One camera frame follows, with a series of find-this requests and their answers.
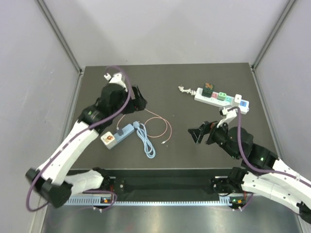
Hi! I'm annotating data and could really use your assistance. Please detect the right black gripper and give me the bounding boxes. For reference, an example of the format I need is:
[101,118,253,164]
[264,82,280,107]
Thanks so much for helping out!
[188,117,240,160]

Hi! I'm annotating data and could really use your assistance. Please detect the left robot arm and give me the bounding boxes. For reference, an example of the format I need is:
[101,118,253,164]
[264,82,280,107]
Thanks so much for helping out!
[25,83,147,208]

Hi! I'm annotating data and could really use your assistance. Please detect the white 80W charger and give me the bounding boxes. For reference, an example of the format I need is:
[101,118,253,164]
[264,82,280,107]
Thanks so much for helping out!
[232,94,242,107]

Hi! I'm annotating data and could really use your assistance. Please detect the white knotted cord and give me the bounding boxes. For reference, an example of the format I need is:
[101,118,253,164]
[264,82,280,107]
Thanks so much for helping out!
[178,84,196,96]

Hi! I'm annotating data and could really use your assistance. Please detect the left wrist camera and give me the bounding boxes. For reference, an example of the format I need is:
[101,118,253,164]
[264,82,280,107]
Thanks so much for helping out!
[104,72,128,92]

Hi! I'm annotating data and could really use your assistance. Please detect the slotted cable duct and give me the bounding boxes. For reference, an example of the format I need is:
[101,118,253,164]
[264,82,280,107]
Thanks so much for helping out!
[64,195,244,206]

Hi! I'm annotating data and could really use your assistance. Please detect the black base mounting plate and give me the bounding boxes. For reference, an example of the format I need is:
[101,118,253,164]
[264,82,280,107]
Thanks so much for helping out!
[86,167,244,201]

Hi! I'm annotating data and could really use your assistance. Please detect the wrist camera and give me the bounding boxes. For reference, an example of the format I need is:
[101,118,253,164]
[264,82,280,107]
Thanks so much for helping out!
[104,72,128,92]
[217,105,241,128]

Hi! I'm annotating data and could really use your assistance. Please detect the white cube socket adapter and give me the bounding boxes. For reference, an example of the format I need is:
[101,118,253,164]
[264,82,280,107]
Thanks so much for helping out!
[100,132,117,150]

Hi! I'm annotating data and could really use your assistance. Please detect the blue power strip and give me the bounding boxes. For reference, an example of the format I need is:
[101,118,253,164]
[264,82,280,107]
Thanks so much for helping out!
[114,124,135,144]

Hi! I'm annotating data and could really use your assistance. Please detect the white multicolour power strip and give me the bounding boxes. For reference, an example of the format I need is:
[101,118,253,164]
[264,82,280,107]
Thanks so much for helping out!
[194,88,249,115]

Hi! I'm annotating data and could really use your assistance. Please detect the dark green charger cube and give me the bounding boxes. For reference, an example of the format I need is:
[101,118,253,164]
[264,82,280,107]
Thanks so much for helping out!
[202,83,215,98]

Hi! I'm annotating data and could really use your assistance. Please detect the light green plug adapter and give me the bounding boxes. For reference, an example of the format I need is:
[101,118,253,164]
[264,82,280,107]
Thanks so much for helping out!
[217,92,226,101]

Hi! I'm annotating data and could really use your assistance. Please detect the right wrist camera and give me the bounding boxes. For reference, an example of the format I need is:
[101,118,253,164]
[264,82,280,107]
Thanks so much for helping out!
[217,105,241,128]

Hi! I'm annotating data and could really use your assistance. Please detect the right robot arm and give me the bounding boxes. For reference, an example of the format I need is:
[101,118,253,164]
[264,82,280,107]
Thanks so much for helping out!
[188,121,311,223]

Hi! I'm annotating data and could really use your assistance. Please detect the light blue coiled cable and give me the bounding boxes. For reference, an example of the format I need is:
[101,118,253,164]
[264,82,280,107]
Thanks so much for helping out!
[133,121,156,160]

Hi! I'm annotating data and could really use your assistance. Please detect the thin pink wire loop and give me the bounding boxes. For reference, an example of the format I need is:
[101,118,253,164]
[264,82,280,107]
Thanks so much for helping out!
[116,109,173,146]

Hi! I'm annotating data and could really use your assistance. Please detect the dark grey charger plug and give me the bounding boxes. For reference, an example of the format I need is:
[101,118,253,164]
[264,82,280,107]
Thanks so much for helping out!
[117,129,123,136]

